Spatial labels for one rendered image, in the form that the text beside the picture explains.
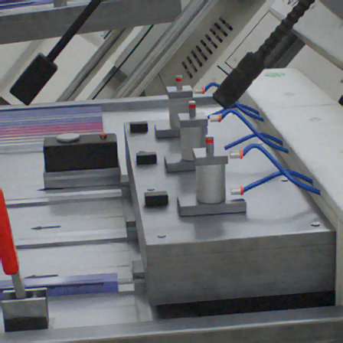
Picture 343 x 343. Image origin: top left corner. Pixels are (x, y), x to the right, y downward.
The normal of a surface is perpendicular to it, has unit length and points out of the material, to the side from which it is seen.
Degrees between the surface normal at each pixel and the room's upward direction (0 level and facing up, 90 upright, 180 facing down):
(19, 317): 90
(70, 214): 43
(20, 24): 90
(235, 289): 90
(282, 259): 90
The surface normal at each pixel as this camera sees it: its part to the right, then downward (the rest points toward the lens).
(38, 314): 0.10, 0.30
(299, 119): -0.04, -0.95
